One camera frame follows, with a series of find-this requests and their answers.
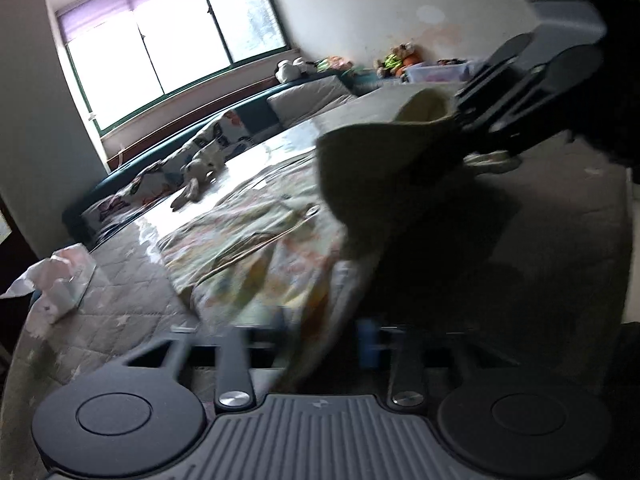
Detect window with green frame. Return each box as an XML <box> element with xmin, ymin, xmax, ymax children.
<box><xmin>56</xmin><ymin>0</ymin><xmax>290</xmax><ymax>134</ymax></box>

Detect butterfly print pillow left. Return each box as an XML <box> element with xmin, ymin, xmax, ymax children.
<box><xmin>81</xmin><ymin>155</ymin><xmax>192</xmax><ymax>243</ymax></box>

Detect blue sofa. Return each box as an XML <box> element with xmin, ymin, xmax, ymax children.
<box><xmin>62</xmin><ymin>70</ymin><xmax>385</xmax><ymax>245</ymax></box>

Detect pink green plush toy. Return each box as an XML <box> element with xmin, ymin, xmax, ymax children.
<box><xmin>316</xmin><ymin>55</ymin><xmax>354</xmax><ymax>73</ymax></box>

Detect grey cushion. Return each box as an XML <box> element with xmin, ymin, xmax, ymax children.
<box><xmin>267</xmin><ymin>76</ymin><xmax>356</xmax><ymax>129</ymax></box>

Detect tissue pack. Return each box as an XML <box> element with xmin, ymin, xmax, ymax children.
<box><xmin>1</xmin><ymin>243</ymin><xmax>96</xmax><ymax>326</ymax></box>

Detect clear plastic storage box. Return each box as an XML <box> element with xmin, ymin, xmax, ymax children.
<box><xmin>405</xmin><ymin>61</ymin><xmax>483</xmax><ymax>84</ymax></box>

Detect black white plush toy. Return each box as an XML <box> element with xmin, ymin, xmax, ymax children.
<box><xmin>274</xmin><ymin>58</ymin><xmax>318</xmax><ymax>84</ymax></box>

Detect white plush bunny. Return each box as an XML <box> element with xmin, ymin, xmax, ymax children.
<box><xmin>170</xmin><ymin>140</ymin><xmax>226</xmax><ymax>211</ymax></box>

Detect colourful patterned child garment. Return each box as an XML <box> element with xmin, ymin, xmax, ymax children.
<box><xmin>158</xmin><ymin>84</ymin><xmax>509</xmax><ymax>393</ymax></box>

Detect brown orange plush toys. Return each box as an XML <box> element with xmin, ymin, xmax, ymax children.
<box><xmin>374</xmin><ymin>42</ymin><xmax>423</xmax><ymax>78</ymax></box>

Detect butterfly print pillow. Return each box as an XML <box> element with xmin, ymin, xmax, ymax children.
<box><xmin>192</xmin><ymin>110</ymin><xmax>255</xmax><ymax>160</ymax></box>
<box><xmin>81</xmin><ymin>155</ymin><xmax>192</xmax><ymax>243</ymax></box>

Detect butterfly print pillow right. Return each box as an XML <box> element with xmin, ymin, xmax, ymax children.
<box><xmin>192</xmin><ymin>110</ymin><xmax>255</xmax><ymax>160</ymax></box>

